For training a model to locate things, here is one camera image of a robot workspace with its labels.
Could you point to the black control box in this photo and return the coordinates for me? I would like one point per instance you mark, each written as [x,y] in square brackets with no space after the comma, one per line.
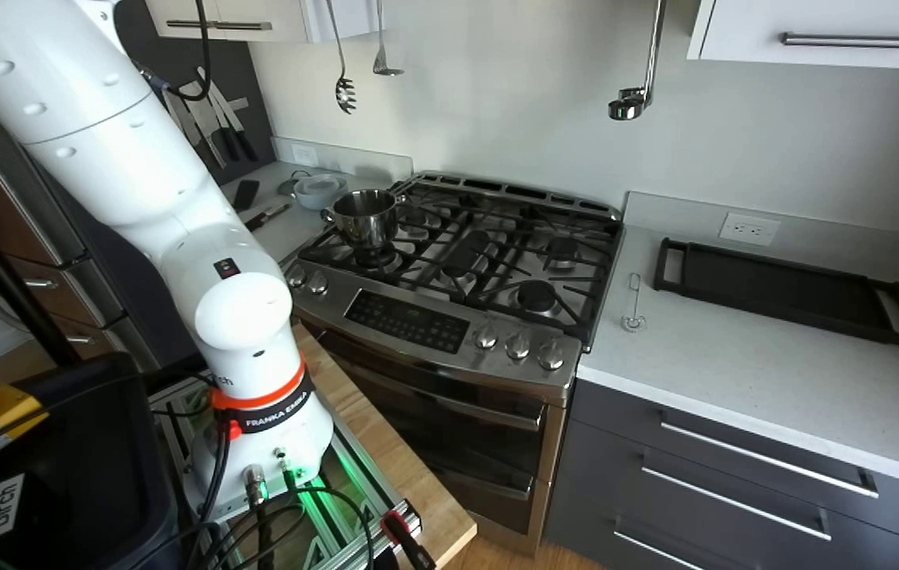
[85,488]

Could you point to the black phone on counter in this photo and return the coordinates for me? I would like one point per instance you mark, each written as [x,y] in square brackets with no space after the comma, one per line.
[244,195]

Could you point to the glass bowl on counter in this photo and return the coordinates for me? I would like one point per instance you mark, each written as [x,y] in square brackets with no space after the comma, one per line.
[317,192]

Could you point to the hanging pasta spoon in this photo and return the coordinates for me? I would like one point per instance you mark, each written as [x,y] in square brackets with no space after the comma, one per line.
[342,87]

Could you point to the stainless steel pot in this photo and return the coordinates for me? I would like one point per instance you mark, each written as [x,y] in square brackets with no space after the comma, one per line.
[364,217]

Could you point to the dark grey drawer cabinet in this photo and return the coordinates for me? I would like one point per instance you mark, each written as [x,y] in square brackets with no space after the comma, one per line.
[642,486]

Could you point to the white upper cabinet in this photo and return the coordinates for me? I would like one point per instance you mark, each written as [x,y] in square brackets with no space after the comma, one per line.
[811,32]

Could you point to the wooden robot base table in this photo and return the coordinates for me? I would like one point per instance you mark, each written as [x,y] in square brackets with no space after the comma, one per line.
[444,526]

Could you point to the stainless steel gas stove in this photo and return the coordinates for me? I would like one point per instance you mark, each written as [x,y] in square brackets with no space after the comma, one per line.
[465,331]

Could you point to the hanging spatula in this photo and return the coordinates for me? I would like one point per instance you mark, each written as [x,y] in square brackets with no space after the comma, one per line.
[379,59]

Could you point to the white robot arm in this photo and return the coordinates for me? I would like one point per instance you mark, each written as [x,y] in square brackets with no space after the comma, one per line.
[72,103]

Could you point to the black griddle tray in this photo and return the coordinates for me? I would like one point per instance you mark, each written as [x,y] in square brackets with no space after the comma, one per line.
[794,292]

